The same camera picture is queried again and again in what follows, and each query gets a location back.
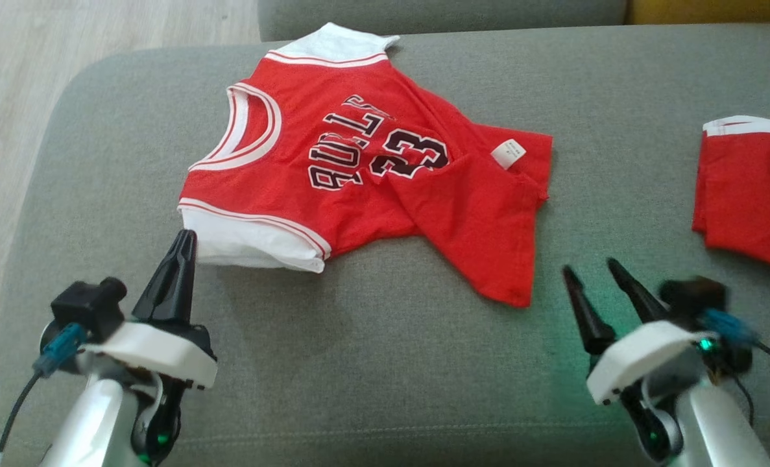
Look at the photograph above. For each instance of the yellow sofa backrest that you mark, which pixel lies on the yellow sofa backrest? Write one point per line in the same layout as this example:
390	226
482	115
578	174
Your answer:
715	10

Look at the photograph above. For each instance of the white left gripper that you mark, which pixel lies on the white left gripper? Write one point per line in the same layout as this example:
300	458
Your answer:
157	350

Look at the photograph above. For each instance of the grey sofa seat cushion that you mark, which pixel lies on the grey sofa seat cushion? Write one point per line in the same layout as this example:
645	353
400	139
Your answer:
456	16

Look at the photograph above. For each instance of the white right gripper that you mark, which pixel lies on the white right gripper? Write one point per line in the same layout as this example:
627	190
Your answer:
644	353

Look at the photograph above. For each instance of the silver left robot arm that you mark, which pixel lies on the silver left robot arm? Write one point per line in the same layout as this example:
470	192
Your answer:
93	421

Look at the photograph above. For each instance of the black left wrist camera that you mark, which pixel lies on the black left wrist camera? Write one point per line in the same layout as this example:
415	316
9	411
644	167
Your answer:
89	305

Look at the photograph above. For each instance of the red basketball shorts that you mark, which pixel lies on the red basketball shorts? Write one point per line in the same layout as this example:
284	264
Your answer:
754	194

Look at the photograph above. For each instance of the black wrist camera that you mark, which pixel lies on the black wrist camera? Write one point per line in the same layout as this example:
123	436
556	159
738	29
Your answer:
89	305
693	295

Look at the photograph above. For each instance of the grey sofa ottoman cushion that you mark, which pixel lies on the grey sofa ottoman cushion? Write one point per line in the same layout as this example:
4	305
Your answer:
391	363

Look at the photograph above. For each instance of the red Bulls jersey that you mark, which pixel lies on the red Bulls jersey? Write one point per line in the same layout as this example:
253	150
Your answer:
307	130

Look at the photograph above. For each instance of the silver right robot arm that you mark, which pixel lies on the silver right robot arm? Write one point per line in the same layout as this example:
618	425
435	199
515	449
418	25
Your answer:
715	428

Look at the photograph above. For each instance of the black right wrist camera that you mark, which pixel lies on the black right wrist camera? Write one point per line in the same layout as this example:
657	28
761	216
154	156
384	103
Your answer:
693	295

